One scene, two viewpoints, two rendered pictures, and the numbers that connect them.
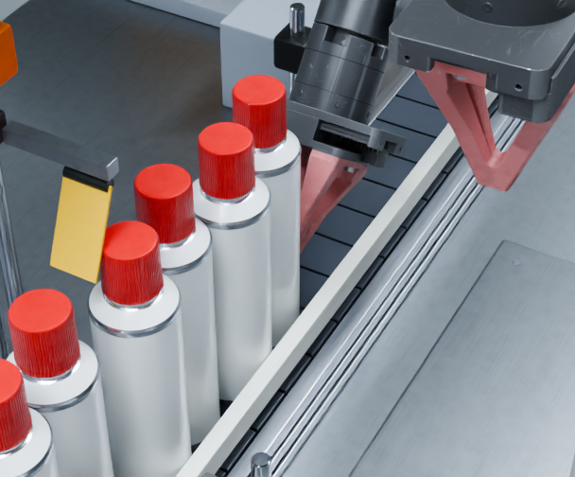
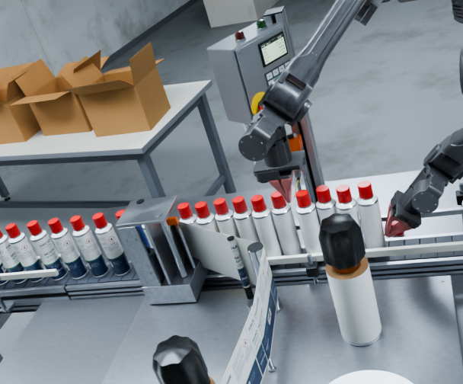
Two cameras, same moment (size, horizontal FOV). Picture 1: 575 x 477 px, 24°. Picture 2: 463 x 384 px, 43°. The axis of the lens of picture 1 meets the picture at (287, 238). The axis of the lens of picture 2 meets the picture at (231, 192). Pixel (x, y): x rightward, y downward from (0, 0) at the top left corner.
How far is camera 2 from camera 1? 119 cm
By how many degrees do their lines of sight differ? 67
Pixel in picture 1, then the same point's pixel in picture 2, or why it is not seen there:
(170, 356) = (304, 222)
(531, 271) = (441, 284)
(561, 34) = (265, 168)
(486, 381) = (387, 292)
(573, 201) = not seen: outside the picture
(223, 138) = (342, 187)
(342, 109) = (402, 205)
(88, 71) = not seen: outside the picture
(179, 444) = (311, 246)
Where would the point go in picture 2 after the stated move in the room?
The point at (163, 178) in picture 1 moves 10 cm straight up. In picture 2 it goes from (323, 187) to (314, 152)
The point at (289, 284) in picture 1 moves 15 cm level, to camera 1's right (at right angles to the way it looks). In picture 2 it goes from (370, 238) to (401, 270)
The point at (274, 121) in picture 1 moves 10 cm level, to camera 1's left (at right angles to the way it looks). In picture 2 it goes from (362, 192) to (343, 176)
